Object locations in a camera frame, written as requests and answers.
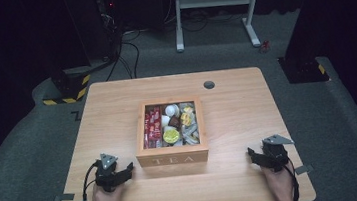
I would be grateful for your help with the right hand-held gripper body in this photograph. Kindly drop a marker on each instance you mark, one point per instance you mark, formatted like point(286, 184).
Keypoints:
point(275, 157)

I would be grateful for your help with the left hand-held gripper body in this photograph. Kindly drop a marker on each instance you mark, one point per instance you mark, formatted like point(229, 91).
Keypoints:
point(107, 178)

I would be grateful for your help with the wooden tea box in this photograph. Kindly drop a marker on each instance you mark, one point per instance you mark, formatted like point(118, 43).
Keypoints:
point(172, 156)

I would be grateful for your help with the yellow-lid small cup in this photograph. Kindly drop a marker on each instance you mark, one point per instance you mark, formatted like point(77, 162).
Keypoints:
point(171, 136)

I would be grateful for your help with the person's right hand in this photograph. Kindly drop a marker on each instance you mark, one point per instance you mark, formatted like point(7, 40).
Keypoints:
point(280, 185)

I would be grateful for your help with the pile of red packets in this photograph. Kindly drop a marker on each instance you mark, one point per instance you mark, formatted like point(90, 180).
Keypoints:
point(152, 126)

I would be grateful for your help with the white creamer cup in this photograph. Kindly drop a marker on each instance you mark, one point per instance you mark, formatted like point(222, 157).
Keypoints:
point(165, 120)
point(168, 127)
point(178, 143)
point(172, 110)

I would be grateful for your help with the brown capsule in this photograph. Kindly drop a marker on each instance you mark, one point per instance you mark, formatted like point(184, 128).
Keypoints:
point(174, 122)

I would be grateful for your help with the pile of grey packets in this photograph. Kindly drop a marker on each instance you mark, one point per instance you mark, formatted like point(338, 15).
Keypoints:
point(190, 133)

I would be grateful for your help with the black floor tape mark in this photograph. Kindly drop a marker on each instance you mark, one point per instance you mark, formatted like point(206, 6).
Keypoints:
point(76, 116)

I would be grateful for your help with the yellow and white packets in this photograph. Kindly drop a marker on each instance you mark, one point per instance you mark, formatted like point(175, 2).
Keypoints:
point(186, 116)

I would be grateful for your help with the grey table grommet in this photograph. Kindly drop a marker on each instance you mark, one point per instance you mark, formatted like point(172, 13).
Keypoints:
point(209, 85)

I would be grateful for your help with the black base with yellow stripe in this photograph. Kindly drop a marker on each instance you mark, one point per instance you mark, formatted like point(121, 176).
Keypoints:
point(304, 68)

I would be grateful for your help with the black yellow striped stand base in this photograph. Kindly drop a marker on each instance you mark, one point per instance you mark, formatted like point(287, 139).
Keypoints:
point(71, 88)

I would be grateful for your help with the small red floor item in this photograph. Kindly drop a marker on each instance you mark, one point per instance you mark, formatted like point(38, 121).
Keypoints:
point(264, 47)

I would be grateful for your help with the dark equipment rack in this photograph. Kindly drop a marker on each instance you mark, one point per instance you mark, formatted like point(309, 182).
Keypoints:
point(107, 17)

